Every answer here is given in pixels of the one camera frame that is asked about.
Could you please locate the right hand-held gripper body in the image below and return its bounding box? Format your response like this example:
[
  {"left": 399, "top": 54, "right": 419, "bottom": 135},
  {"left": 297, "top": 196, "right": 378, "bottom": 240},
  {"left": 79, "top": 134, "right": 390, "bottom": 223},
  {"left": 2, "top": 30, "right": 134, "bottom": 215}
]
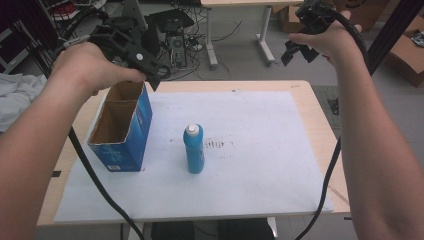
[{"left": 294, "top": 0, "right": 338, "bottom": 35}]

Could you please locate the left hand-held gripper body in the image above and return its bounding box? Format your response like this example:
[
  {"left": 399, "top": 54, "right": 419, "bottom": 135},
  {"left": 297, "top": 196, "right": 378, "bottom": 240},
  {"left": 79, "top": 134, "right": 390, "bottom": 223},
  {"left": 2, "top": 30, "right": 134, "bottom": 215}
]
[{"left": 88, "top": 16, "right": 168, "bottom": 79}]

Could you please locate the blue cardboard box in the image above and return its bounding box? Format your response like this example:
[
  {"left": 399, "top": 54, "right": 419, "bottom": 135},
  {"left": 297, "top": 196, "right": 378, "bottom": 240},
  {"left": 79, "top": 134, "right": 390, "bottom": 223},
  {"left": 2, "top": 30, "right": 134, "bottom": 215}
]
[{"left": 87, "top": 80, "right": 154, "bottom": 173}]

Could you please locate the blue bottle with white cap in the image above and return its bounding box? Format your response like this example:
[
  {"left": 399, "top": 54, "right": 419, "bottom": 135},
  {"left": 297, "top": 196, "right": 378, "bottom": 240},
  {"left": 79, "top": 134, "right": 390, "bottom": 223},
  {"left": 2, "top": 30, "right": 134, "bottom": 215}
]
[{"left": 182, "top": 123, "right": 206, "bottom": 175}]

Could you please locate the person's right hand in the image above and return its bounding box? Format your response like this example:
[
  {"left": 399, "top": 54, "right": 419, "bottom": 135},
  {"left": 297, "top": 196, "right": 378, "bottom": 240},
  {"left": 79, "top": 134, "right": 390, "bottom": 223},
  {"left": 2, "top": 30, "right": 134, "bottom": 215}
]
[{"left": 287, "top": 9, "right": 365, "bottom": 68}]

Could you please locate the person's left hand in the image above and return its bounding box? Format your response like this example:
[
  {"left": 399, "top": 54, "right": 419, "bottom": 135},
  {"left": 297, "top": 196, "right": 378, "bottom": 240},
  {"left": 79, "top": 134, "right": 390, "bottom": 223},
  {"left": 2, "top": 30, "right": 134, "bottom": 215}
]
[{"left": 49, "top": 41, "right": 148, "bottom": 98}]

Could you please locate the brown cardboard box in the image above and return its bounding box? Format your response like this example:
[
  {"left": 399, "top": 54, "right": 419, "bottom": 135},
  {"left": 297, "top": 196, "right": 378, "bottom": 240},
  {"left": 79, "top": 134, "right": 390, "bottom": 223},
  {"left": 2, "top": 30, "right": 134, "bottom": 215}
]
[
  {"left": 277, "top": 4, "right": 306, "bottom": 34},
  {"left": 384, "top": 14, "right": 424, "bottom": 89}
]

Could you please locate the white background table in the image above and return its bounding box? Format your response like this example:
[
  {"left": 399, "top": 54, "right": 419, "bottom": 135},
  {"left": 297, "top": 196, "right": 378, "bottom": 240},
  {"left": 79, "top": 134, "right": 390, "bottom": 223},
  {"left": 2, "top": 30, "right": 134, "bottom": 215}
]
[{"left": 199, "top": 0, "right": 305, "bottom": 71}]

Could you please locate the computer tower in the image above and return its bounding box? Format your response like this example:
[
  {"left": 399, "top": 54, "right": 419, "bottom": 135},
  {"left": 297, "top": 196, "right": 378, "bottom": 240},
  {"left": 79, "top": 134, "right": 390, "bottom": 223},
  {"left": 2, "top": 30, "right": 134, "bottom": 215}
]
[{"left": 167, "top": 33, "right": 189, "bottom": 70}]

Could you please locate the black metal stand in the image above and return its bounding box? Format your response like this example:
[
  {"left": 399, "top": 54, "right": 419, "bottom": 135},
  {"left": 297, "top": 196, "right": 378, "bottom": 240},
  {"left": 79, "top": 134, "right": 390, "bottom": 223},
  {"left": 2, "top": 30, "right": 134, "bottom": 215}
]
[{"left": 365, "top": 0, "right": 424, "bottom": 77}]

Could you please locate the white cloth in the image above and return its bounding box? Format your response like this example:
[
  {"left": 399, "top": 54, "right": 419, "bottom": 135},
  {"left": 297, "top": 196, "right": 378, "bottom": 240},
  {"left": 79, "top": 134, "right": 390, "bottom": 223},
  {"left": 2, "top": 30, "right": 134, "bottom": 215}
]
[{"left": 0, "top": 72, "right": 48, "bottom": 133}]

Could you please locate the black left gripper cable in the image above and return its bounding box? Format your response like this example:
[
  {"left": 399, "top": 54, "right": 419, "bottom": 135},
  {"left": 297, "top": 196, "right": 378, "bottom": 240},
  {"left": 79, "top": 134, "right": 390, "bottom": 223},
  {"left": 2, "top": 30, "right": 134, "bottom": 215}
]
[{"left": 67, "top": 126, "right": 146, "bottom": 240}]

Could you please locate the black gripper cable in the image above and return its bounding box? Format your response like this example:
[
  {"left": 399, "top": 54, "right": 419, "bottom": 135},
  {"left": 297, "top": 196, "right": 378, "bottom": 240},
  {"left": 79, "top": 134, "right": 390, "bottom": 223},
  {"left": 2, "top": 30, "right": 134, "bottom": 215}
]
[
  {"left": 67, "top": 126, "right": 146, "bottom": 240},
  {"left": 294, "top": 4, "right": 369, "bottom": 240}
]

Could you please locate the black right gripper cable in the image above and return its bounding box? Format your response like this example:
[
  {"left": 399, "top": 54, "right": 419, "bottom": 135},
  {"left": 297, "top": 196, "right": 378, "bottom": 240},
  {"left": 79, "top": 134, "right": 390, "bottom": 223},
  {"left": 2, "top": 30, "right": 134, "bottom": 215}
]
[{"left": 294, "top": 4, "right": 369, "bottom": 240}]

